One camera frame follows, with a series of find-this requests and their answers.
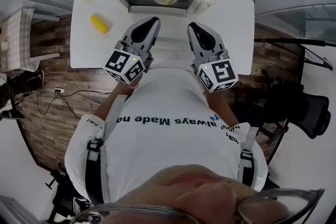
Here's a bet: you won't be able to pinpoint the person's right forearm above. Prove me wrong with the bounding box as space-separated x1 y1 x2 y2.
202 89 239 126

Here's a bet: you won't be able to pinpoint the grey black shoulder strap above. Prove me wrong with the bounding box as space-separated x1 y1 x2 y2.
237 127 259 188
85 94 128 205

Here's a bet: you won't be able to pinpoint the grey black left shoulder strap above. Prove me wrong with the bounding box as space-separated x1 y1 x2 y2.
85 94 128 205

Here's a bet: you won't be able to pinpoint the black mesh office chair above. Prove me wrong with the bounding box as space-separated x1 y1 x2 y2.
262 78 331 145

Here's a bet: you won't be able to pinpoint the person's left forearm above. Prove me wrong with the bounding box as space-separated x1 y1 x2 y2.
93 78 140 120

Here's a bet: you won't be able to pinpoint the black floor cable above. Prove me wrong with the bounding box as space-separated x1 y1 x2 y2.
13 89 79 119

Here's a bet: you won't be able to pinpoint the white round plate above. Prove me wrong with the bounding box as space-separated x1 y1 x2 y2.
151 0 182 6

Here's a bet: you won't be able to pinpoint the checkered cloth chair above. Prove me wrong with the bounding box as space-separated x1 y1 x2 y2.
0 7 61 73

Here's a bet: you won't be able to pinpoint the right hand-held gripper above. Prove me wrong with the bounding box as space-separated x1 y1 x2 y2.
187 22 239 93

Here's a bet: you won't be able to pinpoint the clear frame glasses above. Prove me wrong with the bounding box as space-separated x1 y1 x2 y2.
69 188 326 224

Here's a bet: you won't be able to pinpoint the person's face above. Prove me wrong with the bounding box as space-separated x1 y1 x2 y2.
104 164 289 224

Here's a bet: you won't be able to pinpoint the white printed t-shirt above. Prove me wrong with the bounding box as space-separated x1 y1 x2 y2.
64 68 268 204

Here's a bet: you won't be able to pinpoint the yellow corn cob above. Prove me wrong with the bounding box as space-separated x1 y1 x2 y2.
90 14 110 34

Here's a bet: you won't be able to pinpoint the white floor cable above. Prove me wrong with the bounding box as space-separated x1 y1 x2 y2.
64 89 102 105

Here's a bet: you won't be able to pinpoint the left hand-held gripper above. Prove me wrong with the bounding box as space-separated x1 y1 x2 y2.
103 17 161 84

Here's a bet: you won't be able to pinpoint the clear plastic tray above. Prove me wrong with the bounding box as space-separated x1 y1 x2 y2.
90 12 114 34

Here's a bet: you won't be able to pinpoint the white table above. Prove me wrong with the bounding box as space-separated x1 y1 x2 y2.
69 0 255 77

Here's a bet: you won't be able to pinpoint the grey black right shoulder strap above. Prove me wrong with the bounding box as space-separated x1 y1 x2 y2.
237 127 259 188

